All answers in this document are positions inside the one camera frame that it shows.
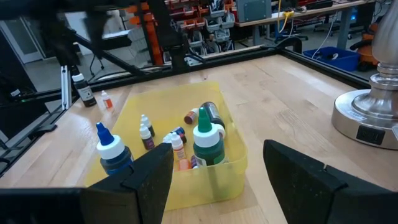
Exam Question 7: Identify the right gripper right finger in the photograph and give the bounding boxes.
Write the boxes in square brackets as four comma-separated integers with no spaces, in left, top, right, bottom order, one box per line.
[262,139,398,224]

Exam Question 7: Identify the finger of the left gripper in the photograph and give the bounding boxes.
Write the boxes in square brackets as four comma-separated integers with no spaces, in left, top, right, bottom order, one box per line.
[42,14,78,68]
[83,12,108,60]

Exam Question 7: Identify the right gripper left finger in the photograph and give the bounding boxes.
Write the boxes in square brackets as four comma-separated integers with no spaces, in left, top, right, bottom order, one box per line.
[80,142,174,224]

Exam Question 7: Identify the small orange dropper bottle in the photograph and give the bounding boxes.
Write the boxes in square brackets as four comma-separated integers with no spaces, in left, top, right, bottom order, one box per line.
[177,158,192,171]

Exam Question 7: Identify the small maroon dropper bottle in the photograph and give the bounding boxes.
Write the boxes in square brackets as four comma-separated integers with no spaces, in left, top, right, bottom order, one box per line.
[139,123,155,151]

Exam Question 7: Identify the large blue food coloring bottle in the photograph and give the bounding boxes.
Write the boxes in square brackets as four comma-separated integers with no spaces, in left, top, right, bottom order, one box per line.
[95,121,135,176]

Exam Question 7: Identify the small yellow-orange label dropper bottle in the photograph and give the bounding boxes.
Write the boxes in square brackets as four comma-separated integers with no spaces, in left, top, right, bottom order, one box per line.
[170,132,187,161]

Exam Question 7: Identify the small black label dropper bottle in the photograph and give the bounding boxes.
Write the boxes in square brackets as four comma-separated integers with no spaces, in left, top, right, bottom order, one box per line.
[140,114,155,138]

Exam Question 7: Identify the large green food coloring bottle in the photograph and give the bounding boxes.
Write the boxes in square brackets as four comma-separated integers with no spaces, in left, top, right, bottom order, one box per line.
[192,106,227,167]

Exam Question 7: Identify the large purple food coloring bottle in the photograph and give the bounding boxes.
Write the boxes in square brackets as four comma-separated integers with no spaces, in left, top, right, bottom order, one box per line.
[200,101,226,130]

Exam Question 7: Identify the large black food coloring bottle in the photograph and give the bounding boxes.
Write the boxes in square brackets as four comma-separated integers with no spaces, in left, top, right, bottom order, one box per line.
[71,73,98,108]

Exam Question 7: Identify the silver aluminium extrusion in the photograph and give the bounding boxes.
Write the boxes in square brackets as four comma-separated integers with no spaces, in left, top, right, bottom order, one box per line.
[60,65,73,111]

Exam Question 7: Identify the small red-orange dropper bottle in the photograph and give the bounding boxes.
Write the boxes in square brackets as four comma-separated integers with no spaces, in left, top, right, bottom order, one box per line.
[100,90,114,110]

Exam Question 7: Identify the yellow translucent plastic bin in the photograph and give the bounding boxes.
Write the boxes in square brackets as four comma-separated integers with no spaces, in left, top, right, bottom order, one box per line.
[83,80,249,212]

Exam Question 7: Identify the silver table lamp white shade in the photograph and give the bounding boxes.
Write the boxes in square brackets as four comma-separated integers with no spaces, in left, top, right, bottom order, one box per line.
[331,0,398,151]

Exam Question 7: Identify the blue plastic storage bin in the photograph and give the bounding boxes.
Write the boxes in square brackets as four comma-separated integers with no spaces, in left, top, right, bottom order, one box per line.
[303,46,361,72]

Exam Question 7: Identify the orange black shop vacuum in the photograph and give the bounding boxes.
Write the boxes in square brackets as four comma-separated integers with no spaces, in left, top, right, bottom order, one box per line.
[349,21,381,72]

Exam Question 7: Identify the grey metal box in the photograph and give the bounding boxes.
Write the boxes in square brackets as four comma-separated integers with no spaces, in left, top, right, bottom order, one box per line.
[235,0,273,23]

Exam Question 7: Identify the wooden workbench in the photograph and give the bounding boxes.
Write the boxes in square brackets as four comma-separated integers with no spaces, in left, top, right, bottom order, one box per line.
[234,0,385,47]

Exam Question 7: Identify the black aluminium table frame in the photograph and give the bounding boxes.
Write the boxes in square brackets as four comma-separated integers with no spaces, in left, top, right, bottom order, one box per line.
[0,18,371,178]

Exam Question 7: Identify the white cable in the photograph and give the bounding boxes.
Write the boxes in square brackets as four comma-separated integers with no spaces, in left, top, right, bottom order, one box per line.
[310,14,340,60]

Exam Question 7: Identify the yellow cable on workbench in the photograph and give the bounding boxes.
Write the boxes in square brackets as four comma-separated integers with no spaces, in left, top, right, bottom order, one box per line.
[277,0,295,35]

